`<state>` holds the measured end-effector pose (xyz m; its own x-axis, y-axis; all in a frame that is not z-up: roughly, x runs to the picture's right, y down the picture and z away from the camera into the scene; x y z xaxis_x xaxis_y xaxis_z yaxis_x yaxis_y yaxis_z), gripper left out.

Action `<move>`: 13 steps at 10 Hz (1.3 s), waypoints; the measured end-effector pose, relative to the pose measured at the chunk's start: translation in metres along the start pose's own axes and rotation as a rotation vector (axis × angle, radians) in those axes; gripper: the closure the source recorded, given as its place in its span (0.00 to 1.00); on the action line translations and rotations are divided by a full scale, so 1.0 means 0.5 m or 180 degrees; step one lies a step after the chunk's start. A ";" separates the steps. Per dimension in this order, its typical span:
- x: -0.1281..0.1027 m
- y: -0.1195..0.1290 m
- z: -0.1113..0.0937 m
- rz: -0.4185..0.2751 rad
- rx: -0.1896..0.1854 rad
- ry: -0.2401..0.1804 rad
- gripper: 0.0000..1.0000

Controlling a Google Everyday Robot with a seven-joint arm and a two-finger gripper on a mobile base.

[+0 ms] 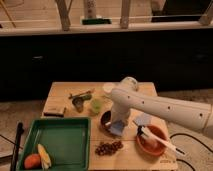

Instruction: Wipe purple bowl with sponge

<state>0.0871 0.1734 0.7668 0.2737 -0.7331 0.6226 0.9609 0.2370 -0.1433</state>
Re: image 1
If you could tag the blue sponge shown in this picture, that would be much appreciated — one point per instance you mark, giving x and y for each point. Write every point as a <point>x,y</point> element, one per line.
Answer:
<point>117,128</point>

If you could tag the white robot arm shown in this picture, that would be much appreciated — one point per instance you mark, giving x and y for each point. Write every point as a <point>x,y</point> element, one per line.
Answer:
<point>192,115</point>

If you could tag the purple bowl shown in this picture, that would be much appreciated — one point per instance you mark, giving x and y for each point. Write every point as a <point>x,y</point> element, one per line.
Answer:
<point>106,120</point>

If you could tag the brown scouring sponge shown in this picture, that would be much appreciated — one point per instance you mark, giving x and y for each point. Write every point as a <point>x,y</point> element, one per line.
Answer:
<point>57,111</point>

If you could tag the orange bowl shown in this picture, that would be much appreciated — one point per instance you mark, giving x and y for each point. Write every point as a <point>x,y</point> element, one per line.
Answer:
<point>151,146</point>

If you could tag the green cup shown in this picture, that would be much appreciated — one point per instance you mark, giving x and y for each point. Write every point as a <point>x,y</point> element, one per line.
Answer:
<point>96,106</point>

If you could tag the light blue cloth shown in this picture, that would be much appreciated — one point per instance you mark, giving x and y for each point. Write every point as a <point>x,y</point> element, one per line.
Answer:
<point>142,120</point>

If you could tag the white dish brush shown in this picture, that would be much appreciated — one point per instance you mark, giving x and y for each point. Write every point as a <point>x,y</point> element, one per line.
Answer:
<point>159,139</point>

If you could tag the bunch of dark grapes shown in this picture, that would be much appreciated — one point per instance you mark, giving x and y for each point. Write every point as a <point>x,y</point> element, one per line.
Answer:
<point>105,148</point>

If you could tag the wooden board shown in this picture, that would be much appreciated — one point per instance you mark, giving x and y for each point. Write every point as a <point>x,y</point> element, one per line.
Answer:
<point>130,157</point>

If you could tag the green plastic tray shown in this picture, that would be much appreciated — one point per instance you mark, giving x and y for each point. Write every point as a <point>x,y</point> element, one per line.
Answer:
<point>66,140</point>

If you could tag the green block on ledge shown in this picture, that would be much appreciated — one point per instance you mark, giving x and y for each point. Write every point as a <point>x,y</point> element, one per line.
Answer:
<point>96,21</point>

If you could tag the black pole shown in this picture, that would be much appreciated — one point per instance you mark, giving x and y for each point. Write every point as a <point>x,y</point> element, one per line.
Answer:
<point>19,132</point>

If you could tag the orange fruit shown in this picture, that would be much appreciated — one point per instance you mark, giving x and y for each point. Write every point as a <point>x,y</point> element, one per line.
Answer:
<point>32,161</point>

